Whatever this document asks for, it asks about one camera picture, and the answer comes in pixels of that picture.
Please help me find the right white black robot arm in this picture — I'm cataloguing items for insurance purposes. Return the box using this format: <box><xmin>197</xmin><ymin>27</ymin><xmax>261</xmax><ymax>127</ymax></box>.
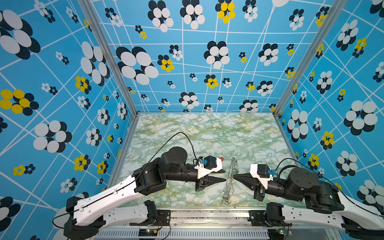
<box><xmin>233</xmin><ymin>164</ymin><xmax>384</xmax><ymax>240</ymax></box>

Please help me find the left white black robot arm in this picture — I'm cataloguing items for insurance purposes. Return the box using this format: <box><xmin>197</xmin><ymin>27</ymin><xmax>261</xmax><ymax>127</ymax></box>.
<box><xmin>64</xmin><ymin>147</ymin><xmax>226</xmax><ymax>240</ymax></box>

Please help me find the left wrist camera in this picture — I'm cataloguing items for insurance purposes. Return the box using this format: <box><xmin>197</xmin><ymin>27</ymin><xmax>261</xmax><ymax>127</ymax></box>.
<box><xmin>194</xmin><ymin>156</ymin><xmax>223</xmax><ymax>179</ymax></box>

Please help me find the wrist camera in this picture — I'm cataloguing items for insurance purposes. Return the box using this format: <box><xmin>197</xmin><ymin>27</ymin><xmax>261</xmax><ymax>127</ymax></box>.
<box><xmin>250</xmin><ymin>164</ymin><xmax>274</xmax><ymax>190</ymax></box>
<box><xmin>194</xmin><ymin>156</ymin><xmax>223</xmax><ymax>179</ymax></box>

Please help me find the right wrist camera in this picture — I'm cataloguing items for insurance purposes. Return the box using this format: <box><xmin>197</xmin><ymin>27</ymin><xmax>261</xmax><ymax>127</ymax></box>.
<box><xmin>250</xmin><ymin>164</ymin><xmax>274</xmax><ymax>190</ymax></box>

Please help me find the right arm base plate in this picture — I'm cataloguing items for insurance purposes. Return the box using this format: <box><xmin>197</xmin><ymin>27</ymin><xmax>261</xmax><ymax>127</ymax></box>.
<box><xmin>248</xmin><ymin>209</ymin><xmax>292</xmax><ymax>228</ymax></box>

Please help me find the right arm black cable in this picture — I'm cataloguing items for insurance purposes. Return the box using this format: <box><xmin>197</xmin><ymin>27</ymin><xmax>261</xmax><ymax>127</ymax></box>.
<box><xmin>274</xmin><ymin>158</ymin><xmax>384</xmax><ymax>218</ymax></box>

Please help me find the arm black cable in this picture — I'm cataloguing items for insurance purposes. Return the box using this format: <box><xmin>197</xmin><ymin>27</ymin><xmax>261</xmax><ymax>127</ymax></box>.
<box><xmin>274</xmin><ymin>158</ymin><xmax>384</xmax><ymax>218</ymax></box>
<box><xmin>51</xmin><ymin>131</ymin><xmax>199</xmax><ymax>230</ymax></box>

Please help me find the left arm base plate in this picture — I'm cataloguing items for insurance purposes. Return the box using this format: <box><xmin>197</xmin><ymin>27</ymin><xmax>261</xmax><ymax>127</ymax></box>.
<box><xmin>130</xmin><ymin>210</ymin><xmax>171</xmax><ymax>227</ymax></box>

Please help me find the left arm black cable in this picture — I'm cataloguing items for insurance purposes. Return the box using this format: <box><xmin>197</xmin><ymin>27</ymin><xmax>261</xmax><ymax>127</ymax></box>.
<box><xmin>51</xmin><ymin>131</ymin><xmax>199</xmax><ymax>230</ymax></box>

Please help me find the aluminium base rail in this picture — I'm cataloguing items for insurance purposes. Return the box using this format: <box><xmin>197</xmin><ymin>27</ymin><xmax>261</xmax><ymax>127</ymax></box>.
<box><xmin>93</xmin><ymin>208</ymin><xmax>343</xmax><ymax>240</ymax></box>

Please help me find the right aluminium corner post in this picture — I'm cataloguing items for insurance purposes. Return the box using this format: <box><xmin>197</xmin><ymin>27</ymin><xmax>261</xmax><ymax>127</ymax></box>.
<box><xmin>274</xmin><ymin>0</ymin><xmax>348</xmax><ymax>119</ymax></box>

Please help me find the aluminium corner post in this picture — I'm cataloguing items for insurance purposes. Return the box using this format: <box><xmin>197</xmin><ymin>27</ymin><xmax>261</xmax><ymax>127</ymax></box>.
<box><xmin>79</xmin><ymin>0</ymin><xmax>138</xmax><ymax>119</ymax></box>
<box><xmin>274</xmin><ymin>0</ymin><xmax>348</xmax><ymax>119</ymax></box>

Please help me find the left aluminium corner post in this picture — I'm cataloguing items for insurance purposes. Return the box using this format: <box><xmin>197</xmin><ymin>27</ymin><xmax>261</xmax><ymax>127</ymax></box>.
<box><xmin>79</xmin><ymin>0</ymin><xmax>138</xmax><ymax>119</ymax></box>

